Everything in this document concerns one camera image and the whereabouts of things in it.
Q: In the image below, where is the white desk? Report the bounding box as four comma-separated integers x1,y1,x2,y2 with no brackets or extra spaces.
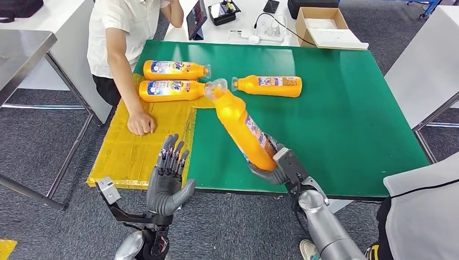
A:
0,0,114,125
163,0,359,48

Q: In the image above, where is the black cable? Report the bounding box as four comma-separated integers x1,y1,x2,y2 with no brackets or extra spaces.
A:
253,11,317,47

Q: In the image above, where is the black bag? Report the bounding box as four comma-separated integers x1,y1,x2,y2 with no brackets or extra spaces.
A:
0,0,44,23

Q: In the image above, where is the black tray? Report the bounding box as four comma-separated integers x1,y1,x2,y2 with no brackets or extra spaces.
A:
208,0,241,27

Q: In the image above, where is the orange detergent bottle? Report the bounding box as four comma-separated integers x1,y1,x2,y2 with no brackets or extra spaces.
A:
142,60,212,81
139,79,208,103
231,75,303,98
205,79,278,172

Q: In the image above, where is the blue metal frame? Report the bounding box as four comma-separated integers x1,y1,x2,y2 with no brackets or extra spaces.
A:
405,0,442,18

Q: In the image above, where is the dark tablet on stand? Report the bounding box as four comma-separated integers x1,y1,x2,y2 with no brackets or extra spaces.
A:
186,0,209,41

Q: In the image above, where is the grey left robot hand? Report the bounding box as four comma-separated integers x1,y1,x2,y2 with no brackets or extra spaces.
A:
146,133,196,217

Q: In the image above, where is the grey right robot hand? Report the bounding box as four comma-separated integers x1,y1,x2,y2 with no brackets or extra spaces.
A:
247,133,287,186

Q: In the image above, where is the white box lid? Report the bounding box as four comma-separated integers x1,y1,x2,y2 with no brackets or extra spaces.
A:
306,28,369,49

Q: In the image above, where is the yellow plastic wrapped sheet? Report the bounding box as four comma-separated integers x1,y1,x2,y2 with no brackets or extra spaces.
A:
86,73,216,190

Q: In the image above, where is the white table with steel legs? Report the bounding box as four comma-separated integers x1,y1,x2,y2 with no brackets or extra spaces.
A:
383,4,459,164

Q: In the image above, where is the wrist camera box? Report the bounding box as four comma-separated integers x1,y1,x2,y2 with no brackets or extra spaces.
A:
273,147,309,185
95,176,122,205

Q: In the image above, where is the yellow plastic scrap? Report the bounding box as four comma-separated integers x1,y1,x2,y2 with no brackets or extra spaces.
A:
0,239,18,260

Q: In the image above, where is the open cardboard box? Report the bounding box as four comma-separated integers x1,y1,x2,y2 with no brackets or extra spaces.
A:
295,6,369,50

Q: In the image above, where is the white charger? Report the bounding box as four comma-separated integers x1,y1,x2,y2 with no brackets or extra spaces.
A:
240,30,261,44

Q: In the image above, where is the white table leg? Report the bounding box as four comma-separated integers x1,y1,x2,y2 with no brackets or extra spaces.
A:
327,199,354,215

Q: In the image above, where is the white foam insert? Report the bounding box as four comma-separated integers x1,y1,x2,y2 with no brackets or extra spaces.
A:
305,18,338,30

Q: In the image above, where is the seated person's right hand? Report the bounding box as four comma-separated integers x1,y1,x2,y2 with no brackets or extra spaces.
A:
127,110,156,137

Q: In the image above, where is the seated person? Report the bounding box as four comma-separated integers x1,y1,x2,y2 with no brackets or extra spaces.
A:
87,0,184,137

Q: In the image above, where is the standing person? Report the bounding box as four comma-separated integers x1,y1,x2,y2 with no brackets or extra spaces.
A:
299,152,459,260

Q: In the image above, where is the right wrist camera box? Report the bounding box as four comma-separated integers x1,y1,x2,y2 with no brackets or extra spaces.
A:
273,147,309,185

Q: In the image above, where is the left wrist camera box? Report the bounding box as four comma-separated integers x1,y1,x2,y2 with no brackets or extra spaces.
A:
95,176,122,205

